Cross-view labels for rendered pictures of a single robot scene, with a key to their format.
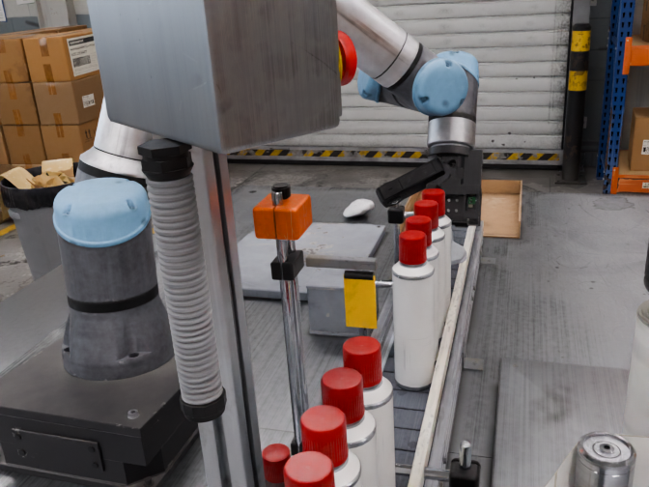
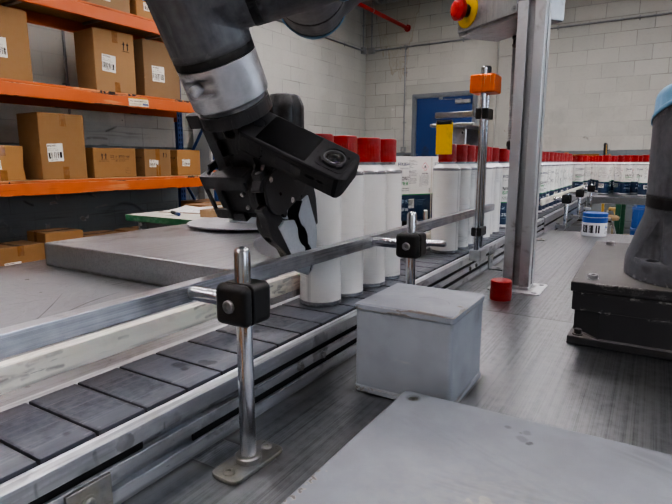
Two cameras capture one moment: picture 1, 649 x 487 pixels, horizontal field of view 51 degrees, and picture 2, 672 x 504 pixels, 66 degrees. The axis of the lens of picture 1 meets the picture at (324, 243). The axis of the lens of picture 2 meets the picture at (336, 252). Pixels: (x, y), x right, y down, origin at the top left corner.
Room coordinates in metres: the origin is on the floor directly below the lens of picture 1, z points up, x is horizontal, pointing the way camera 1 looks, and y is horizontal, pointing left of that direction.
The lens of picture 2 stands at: (1.52, 0.01, 1.05)
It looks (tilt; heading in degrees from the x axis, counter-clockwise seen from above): 10 degrees down; 194
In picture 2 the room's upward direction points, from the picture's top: straight up
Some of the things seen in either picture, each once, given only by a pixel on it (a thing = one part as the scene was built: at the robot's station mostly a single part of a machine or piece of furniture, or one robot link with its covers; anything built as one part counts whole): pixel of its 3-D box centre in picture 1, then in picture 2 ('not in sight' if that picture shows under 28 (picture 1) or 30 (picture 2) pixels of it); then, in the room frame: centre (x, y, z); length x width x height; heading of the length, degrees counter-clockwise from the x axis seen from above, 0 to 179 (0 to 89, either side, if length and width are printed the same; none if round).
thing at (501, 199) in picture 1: (464, 205); not in sight; (1.51, -0.34, 0.85); 0.30 x 0.26 x 0.04; 163
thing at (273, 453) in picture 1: (276, 462); (501, 289); (0.65, 0.07, 0.85); 0.03 x 0.03 x 0.03
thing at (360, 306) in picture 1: (360, 300); (444, 137); (0.57, -0.03, 1.09); 0.03 x 0.01 x 0.06; 73
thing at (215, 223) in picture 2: not in sight; (245, 223); (0.22, -0.57, 0.89); 0.31 x 0.31 x 0.01
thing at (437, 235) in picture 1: (426, 272); (344, 216); (0.86, -0.14, 0.98); 0.05 x 0.05 x 0.20
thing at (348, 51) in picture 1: (329, 59); (460, 9); (0.48, -0.01, 1.33); 0.04 x 0.03 x 0.04; 38
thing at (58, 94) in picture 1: (74, 118); not in sight; (4.63, 1.65, 0.57); 1.20 x 0.85 x 1.14; 164
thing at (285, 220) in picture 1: (324, 348); (464, 165); (0.57, 0.01, 1.05); 0.10 x 0.04 x 0.33; 73
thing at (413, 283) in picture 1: (413, 310); (384, 209); (0.75, -0.11, 0.98); 0.05 x 0.05 x 0.20
